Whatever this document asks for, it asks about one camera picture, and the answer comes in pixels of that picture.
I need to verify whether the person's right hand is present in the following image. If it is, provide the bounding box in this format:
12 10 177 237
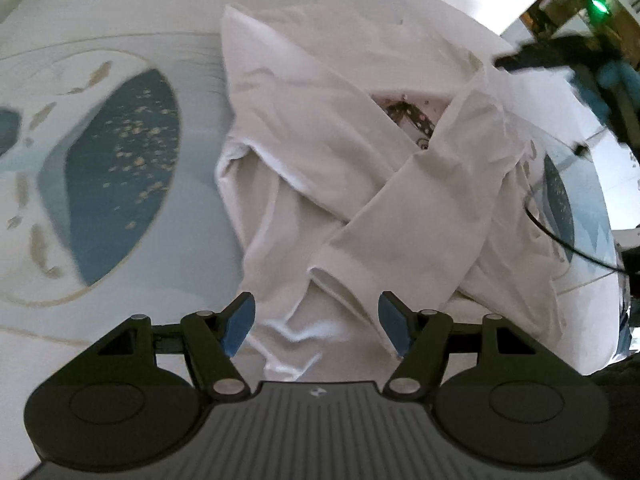
575 60 640 116

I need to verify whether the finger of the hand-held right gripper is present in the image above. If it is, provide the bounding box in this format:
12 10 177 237
495 40 566 73

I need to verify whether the black cable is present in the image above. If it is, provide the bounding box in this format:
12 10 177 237
522 195 632 277

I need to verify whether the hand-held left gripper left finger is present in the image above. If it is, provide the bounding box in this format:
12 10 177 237
95 292 257 402

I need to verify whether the beige printed sweatshirt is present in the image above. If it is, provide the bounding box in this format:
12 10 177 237
215 2 576 381

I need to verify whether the blue patterned tablecloth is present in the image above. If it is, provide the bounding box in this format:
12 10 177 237
0 0 623 381

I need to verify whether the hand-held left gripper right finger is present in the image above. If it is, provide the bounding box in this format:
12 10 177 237
378 291 538 402

